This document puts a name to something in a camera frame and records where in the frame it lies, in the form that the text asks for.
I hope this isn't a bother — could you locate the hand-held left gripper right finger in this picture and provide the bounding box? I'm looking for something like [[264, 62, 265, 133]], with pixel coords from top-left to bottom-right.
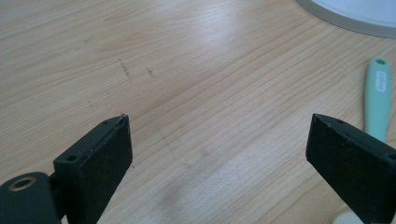
[[304, 113, 396, 224]]

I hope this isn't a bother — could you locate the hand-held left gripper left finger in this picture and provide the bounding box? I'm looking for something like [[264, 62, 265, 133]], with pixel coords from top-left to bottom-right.
[[52, 113, 134, 224]]

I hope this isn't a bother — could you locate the mint green tool handle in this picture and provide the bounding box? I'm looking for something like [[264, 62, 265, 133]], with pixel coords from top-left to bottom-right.
[[363, 56, 392, 144]]

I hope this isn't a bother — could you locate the white round plate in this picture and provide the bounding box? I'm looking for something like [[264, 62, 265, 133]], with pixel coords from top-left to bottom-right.
[[294, 0, 396, 40]]

